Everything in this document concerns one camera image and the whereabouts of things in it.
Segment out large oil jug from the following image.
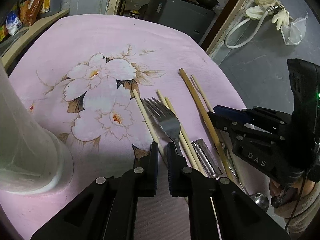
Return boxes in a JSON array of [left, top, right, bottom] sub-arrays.
[[39, 0, 62, 18]]

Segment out white shower hose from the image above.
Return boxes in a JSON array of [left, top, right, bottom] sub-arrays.
[[224, 4, 278, 49]]

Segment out bamboo chopstick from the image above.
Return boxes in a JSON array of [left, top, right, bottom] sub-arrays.
[[132, 89, 167, 165], [179, 68, 234, 181], [157, 89, 207, 177], [191, 75, 214, 113]]

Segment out metal ladle spoon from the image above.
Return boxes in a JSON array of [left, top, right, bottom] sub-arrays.
[[221, 142, 269, 212]]

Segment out pink floral tablecloth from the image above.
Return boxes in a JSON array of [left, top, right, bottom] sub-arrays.
[[1, 15, 245, 239]]

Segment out right hand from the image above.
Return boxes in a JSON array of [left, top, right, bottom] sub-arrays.
[[269, 178, 317, 213]]

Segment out grey cabinet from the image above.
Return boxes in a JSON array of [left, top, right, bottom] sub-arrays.
[[144, 0, 215, 43]]

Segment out white salt bag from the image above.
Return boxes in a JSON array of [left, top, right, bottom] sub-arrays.
[[6, 11, 22, 36]]

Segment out metal fork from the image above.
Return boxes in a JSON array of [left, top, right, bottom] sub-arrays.
[[142, 98, 182, 156]]

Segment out orange snack packet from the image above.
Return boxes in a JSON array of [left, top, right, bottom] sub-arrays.
[[23, 0, 44, 26]]

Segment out clear hanging plastic bag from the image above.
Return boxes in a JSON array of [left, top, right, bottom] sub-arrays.
[[280, 14, 309, 46]]

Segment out white rubber gloves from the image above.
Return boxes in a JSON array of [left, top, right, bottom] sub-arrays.
[[245, 0, 291, 30]]

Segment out white plastic utensil holder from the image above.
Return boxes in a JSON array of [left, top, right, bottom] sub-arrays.
[[1, 67, 74, 195]]

